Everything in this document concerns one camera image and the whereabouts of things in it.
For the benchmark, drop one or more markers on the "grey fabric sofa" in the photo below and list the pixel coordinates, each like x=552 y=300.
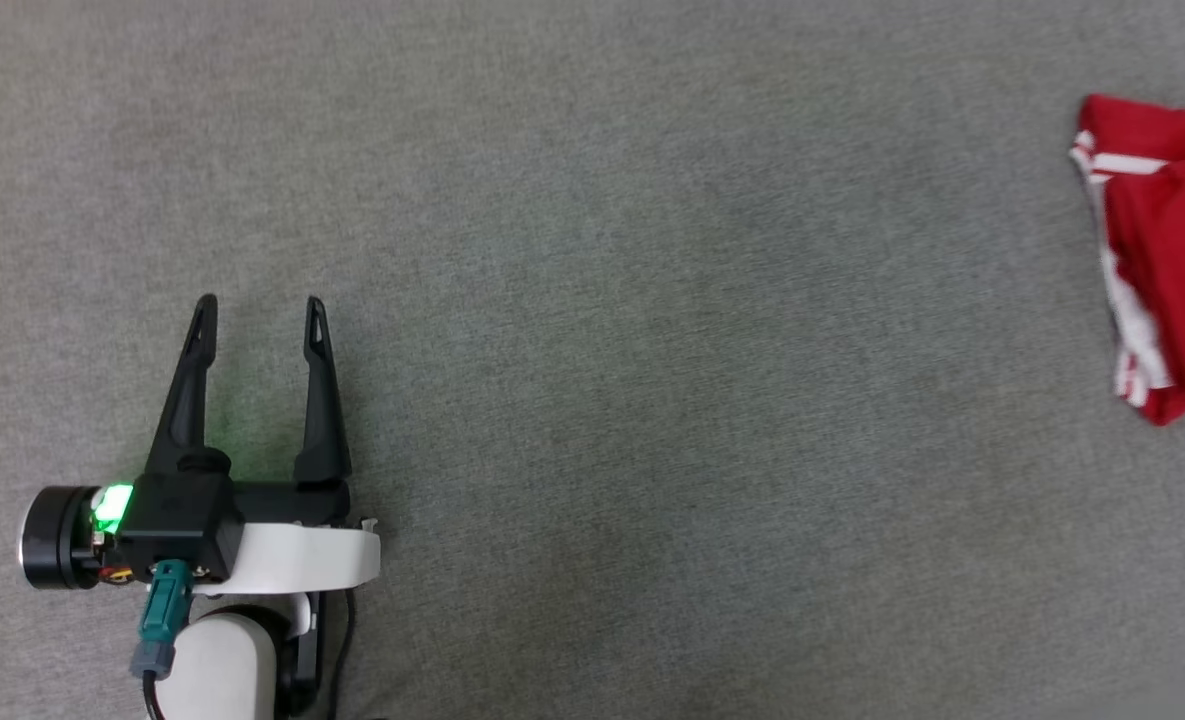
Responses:
x=652 y=350

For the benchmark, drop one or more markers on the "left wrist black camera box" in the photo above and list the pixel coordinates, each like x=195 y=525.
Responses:
x=180 y=520

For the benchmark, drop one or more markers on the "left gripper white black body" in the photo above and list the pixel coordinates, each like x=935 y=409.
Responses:
x=302 y=555

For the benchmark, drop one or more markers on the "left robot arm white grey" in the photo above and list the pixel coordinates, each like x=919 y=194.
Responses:
x=222 y=670

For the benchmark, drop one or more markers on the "red basketball jersey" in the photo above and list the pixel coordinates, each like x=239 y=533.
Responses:
x=1177 y=260

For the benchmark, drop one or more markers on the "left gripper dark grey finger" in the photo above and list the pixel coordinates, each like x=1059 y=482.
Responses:
x=187 y=410
x=324 y=420

